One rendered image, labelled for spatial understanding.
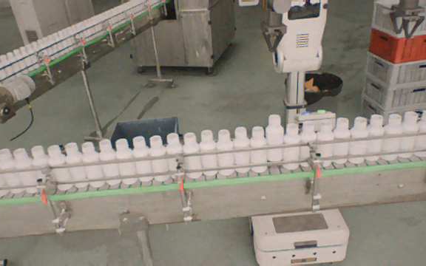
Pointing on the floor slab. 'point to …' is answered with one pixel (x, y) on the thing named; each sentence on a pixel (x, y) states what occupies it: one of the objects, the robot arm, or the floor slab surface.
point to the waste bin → (330, 80)
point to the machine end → (188, 35)
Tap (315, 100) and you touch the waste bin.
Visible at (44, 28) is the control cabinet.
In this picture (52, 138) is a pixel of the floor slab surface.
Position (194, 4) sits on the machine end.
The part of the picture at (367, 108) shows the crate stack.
